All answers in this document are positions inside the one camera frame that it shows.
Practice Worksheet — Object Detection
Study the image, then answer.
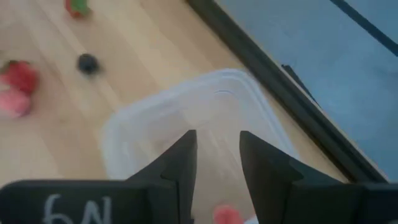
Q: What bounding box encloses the red strawberry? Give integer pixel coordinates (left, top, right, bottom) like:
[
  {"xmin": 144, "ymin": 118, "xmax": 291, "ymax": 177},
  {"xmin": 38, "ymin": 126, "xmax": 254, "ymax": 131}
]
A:
[
  {"xmin": 0, "ymin": 60, "xmax": 40, "ymax": 95},
  {"xmin": 63, "ymin": 0, "xmax": 91, "ymax": 19}
]

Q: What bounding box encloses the clear plastic tupperware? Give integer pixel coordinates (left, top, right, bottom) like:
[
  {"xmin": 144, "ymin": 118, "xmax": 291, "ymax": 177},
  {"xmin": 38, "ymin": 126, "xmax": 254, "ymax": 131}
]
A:
[{"xmin": 99, "ymin": 68, "xmax": 300, "ymax": 224}]

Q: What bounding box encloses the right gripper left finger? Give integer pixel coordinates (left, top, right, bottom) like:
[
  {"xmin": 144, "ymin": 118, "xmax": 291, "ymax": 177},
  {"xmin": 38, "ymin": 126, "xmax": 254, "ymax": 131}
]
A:
[{"xmin": 126, "ymin": 129, "xmax": 199, "ymax": 224}]

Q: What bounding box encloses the pink raspberry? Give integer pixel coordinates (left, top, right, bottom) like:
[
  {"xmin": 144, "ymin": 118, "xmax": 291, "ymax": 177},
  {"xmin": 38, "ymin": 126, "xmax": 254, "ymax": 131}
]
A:
[{"xmin": 0, "ymin": 89, "xmax": 32, "ymax": 118}]

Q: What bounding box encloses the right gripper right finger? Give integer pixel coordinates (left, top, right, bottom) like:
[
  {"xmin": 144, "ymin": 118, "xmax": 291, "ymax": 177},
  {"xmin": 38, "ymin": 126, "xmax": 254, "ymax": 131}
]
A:
[{"xmin": 239, "ymin": 130, "xmax": 343, "ymax": 224}]

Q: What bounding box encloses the red raspberry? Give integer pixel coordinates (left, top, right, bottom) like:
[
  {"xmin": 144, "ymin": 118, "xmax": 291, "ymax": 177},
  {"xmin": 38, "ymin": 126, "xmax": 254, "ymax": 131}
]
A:
[{"xmin": 213, "ymin": 203, "xmax": 245, "ymax": 224}]

